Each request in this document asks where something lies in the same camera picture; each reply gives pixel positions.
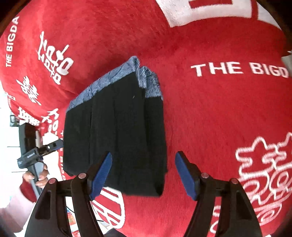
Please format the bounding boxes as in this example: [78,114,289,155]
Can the black pants grey waistband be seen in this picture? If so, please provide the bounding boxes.
[63,56,167,197]

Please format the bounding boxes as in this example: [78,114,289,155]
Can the person's left hand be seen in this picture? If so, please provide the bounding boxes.
[22,164,49,188]

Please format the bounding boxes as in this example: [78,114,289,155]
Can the red blanket white characters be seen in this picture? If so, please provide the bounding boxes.
[1,1,291,236]

